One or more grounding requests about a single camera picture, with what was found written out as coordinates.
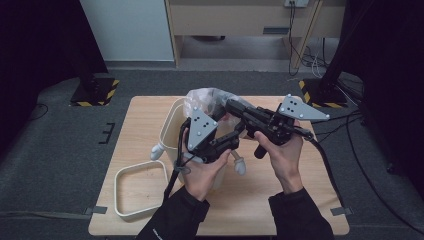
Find white power strip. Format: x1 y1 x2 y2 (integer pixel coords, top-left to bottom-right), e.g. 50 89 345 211
283 0 309 8

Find grey tape piece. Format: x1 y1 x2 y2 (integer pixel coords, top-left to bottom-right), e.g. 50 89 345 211
83 205 108 216
330 206 354 217

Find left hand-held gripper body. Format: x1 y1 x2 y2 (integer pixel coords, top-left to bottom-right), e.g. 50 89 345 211
187 107 240 164

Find black curtain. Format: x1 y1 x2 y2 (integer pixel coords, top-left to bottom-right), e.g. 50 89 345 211
346 0 424 198
0 0 108 158

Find light wooden desk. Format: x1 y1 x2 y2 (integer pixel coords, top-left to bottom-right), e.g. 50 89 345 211
164 0 346 69

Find black hanging cable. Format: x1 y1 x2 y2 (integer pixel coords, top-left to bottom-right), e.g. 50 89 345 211
287 1 303 77

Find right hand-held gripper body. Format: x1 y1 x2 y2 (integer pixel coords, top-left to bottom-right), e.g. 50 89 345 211
244 94 331 160

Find person's right hand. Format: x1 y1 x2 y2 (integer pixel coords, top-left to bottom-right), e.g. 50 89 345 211
253 130 305 195

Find black stand with striped base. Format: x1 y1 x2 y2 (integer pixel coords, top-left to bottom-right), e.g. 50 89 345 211
298 0 379 109
69 0 120 108

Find clear pink plastic bag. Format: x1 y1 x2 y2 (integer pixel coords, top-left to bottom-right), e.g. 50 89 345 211
184 87 254 141

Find white cable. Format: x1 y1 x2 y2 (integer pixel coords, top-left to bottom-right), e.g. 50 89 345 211
310 54 324 79

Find left hand-held gripper cable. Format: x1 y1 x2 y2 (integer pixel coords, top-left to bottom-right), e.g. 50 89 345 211
163 118 193 203

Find hand-held gripper cable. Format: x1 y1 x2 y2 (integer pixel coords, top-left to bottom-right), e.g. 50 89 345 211
163 118 193 203
293 128 346 208

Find cream trash bin with legs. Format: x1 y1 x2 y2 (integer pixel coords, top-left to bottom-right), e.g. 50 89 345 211
149 96 248 192

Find right hand-held gripper cable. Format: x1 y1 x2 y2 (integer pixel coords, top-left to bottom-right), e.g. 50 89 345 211
293 128 346 208

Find person's left hand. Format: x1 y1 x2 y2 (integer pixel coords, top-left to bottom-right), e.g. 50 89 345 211
182 129 233 203

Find white bin rim ring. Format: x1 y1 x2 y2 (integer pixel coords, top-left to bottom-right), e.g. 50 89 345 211
114 159 169 218

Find black floor cable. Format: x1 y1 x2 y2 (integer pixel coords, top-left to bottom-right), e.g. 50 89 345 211
344 113 424 234
28 103 50 122
312 111 364 136

